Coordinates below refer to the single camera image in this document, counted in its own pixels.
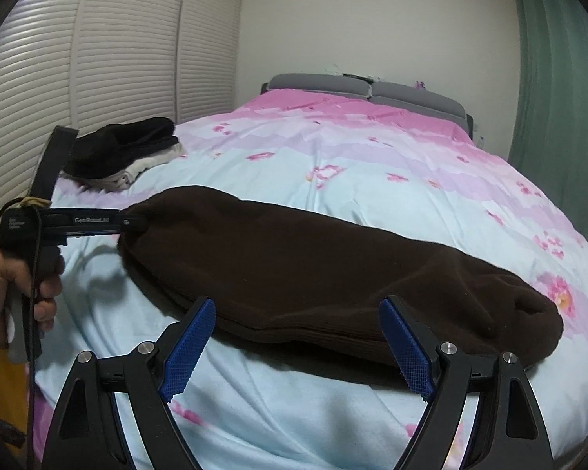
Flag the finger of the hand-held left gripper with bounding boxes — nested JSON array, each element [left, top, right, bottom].
[[120, 208, 148, 234]]

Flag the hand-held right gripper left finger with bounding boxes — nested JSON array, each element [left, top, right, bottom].
[[43, 295, 216, 470]]

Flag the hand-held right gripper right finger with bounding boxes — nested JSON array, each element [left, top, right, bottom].
[[378, 295, 554, 470]]

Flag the brown pants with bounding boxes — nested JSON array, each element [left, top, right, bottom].
[[116, 185, 564, 370]]

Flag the person's left hand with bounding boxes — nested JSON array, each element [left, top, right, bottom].
[[0, 244, 64, 348]]

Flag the white folded cloth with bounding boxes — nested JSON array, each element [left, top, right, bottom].
[[100, 144, 187, 192]]

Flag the pile of folded clothes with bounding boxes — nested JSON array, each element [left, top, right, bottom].
[[61, 117, 180, 179]]

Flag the white louvered wardrobe door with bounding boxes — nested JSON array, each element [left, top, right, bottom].
[[0, 0, 96, 243], [176, 0, 248, 123], [76, 0, 192, 130]]

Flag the bed with pink floral duvet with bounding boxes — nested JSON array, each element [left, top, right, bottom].
[[32, 87, 588, 470]]

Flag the grey headboard cushion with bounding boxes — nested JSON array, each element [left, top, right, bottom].
[[267, 73, 373, 99], [370, 80, 468, 121]]

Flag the green curtain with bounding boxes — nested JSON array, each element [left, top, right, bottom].
[[507, 0, 588, 265]]

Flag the dark bed headboard frame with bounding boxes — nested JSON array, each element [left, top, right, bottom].
[[261, 81, 474, 135]]

